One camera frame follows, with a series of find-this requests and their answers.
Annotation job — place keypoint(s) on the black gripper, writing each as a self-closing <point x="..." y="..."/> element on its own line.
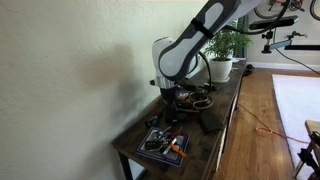
<point x="169" y="96"/>

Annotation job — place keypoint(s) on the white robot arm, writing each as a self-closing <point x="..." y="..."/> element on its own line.
<point x="180" y="56"/>

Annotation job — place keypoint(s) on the round blue orange tray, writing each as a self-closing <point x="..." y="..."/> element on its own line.
<point x="186" y="106"/>

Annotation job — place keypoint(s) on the square blue white tray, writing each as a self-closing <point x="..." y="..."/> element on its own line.
<point x="176" y="160"/>

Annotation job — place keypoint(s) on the silver key bunch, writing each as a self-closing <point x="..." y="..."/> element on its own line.
<point x="163" y="136"/>

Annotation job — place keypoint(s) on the black car key fob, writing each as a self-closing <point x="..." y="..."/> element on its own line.
<point x="151" y="145"/>

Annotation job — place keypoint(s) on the black square pad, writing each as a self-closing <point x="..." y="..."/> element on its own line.
<point x="211" y="122"/>

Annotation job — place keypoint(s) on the dark wooden console table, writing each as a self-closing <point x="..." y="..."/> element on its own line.
<point x="200" y="150"/>

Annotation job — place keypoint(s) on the white ceramic plant pot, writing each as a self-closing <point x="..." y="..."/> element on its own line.
<point x="220" y="70"/>

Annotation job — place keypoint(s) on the black shoes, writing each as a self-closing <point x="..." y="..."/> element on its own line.
<point x="249" y="70"/>

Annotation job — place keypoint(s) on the green leafy potted plant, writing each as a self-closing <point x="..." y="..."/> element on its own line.
<point x="226" y="41"/>

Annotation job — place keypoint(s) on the white woven rug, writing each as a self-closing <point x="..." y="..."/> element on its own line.
<point x="296" y="106"/>

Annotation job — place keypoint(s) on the black tripod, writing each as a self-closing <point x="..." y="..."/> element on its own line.
<point x="308" y="158"/>

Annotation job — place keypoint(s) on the red bicycle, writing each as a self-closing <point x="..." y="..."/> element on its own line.
<point x="283" y="5"/>

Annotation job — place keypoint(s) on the black camera clamp mount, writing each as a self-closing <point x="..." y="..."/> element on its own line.
<point x="276" y="44"/>

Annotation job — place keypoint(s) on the black stereo camera bar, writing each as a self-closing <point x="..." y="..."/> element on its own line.
<point x="273" y="21"/>

